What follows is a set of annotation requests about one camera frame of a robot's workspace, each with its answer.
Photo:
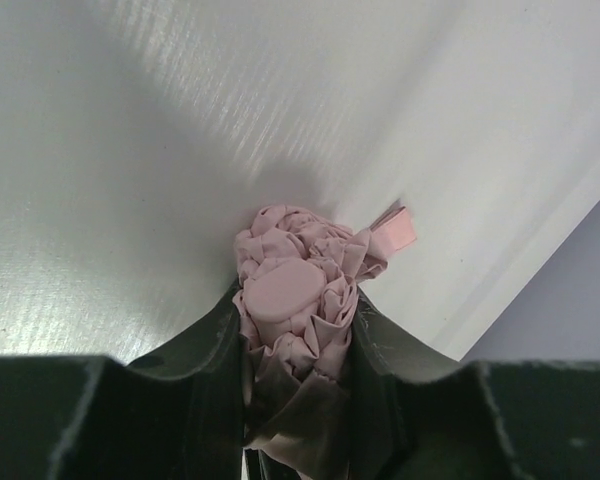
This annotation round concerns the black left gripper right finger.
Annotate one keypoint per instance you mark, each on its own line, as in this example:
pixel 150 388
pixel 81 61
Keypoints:
pixel 417 414

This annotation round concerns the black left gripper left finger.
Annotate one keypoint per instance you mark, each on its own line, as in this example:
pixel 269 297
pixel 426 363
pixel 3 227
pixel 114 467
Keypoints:
pixel 173 413

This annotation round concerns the pink umbrella with black lining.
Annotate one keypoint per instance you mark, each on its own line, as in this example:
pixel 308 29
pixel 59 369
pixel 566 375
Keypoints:
pixel 299 277

